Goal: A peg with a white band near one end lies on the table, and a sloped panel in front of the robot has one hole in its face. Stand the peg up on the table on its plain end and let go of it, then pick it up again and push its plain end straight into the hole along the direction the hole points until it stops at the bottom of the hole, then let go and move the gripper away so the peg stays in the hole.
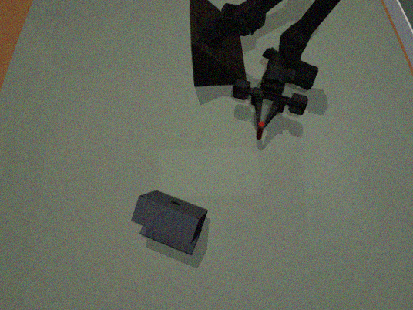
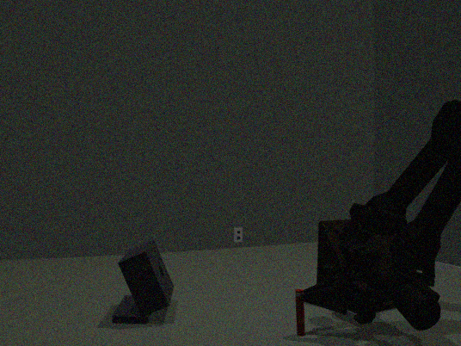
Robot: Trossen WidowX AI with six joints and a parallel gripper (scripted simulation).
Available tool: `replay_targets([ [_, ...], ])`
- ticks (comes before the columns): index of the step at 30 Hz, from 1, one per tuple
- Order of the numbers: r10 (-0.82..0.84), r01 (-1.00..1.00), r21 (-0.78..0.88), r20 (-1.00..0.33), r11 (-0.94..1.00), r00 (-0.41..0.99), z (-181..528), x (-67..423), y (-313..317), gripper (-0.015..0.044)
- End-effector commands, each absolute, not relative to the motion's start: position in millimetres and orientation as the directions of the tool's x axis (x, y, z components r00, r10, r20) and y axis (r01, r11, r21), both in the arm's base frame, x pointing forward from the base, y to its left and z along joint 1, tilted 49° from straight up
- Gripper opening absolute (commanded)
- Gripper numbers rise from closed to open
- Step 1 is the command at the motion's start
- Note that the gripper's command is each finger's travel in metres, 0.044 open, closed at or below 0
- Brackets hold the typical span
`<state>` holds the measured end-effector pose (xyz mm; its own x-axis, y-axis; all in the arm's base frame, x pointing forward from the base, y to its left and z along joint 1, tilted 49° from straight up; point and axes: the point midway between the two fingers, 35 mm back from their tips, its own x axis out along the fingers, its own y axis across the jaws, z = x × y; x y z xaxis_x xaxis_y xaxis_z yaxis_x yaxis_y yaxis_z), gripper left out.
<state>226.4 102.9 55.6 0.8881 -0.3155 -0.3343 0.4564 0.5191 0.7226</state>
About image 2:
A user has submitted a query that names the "dark grey flat panel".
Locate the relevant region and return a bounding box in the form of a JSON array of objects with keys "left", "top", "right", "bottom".
[{"left": 112, "top": 240, "right": 174, "bottom": 324}]

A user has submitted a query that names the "dark red peg with white band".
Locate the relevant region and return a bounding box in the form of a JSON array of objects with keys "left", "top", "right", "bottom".
[{"left": 295, "top": 289, "right": 305, "bottom": 336}]

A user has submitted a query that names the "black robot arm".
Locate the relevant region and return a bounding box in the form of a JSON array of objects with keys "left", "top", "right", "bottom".
[{"left": 335, "top": 100, "right": 461, "bottom": 331}]

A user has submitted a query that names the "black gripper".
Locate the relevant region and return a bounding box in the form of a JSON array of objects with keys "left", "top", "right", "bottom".
[{"left": 300, "top": 265, "right": 389, "bottom": 324}]

